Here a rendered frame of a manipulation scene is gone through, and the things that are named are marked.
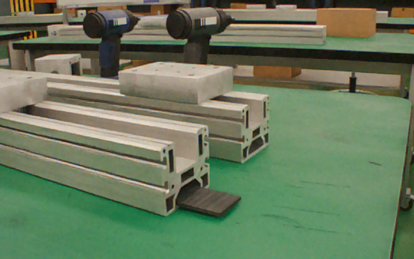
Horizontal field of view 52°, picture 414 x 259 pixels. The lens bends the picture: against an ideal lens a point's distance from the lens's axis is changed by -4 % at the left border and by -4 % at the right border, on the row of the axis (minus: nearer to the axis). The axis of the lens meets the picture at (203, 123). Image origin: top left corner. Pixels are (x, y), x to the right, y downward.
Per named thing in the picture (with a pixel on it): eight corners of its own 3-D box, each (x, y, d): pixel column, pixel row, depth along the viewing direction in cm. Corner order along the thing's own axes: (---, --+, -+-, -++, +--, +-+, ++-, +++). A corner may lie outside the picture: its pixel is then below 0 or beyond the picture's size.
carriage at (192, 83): (121, 110, 76) (118, 71, 74) (159, 96, 85) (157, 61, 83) (198, 121, 68) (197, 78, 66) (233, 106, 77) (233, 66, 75)
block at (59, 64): (34, 96, 118) (29, 61, 115) (52, 86, 128) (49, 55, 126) (67, 95, 116) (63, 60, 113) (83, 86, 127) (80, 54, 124)
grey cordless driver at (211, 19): (165, 116, 93) (159, 9, 87) (222, 97, 108) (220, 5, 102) (192, 121, 89) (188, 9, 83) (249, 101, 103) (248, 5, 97)
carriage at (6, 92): (-55, 119, 74) (-62, 82, 72) (-2, 106, 83) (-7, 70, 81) (-5, 132, 66) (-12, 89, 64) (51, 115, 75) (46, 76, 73)
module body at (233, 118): (-39, 107, 108) (-45, 74, 105) (-5, 98, 116) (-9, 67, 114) (241, 163, 66) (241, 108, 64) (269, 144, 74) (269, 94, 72)
